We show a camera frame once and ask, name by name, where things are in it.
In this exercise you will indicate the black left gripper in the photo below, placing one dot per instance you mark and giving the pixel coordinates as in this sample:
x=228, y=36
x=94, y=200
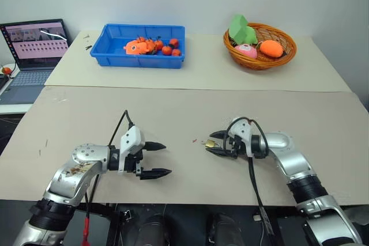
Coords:
x=133, y=163

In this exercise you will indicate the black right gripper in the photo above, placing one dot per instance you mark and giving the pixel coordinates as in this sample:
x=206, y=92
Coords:
x=234, y=145

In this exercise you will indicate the brass padlock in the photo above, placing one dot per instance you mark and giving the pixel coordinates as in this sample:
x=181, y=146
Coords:
x=210, y=143

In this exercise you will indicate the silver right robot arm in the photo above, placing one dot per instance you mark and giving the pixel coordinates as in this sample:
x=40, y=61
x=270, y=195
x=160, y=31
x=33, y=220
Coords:
x=291, y=156

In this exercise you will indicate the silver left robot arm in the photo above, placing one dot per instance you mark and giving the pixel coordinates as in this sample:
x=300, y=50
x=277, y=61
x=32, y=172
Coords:
x=86, y=153

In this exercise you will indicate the dark rounded shape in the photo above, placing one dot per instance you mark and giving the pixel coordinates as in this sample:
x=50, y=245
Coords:
x=223, y=228
x=152, y=228

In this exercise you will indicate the orange wicker basket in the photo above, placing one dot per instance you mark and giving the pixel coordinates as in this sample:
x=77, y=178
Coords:
x=259, y=63

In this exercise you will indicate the pink plush toy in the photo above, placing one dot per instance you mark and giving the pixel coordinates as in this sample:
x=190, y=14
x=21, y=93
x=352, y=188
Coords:
x=248, y=51

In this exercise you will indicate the red tape wrap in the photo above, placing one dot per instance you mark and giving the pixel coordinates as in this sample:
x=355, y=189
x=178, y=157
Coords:
x=86, y=228

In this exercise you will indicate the small orange mandarin toy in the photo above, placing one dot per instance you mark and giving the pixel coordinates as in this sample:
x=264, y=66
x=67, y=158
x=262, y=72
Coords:
x=173, y=43
x=158, y=44
x=166, y=50
x=176, y=53
x=5, y=70

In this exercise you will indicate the blue plastic bin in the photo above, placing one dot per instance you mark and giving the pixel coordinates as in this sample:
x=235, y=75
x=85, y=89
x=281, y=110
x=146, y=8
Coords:
x=138, y=61

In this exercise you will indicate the orange plush fruit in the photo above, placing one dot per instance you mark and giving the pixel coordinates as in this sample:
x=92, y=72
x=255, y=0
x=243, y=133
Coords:
x=271, y=48

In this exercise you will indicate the dull green plush toy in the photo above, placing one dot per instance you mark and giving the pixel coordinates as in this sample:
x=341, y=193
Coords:
x=251, y=36

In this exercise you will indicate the orange fish plush toy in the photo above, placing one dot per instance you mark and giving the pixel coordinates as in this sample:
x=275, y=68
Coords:
x=135, y=47

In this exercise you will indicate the bright green plush block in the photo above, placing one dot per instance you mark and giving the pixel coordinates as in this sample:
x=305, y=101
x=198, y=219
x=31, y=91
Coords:
x=238, y=28

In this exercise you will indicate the grey laptop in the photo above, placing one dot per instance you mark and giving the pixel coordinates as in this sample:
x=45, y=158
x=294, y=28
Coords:
x=34, y=76

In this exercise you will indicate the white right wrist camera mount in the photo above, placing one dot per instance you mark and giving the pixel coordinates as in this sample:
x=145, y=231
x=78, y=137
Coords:
x=240, y=130

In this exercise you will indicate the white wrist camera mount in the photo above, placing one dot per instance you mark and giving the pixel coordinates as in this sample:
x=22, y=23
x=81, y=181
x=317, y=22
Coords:
x=131, y=139
x=240, y=130

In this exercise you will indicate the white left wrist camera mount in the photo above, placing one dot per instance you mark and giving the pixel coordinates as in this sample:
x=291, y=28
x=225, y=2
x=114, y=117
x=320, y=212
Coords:
x=131, y=139

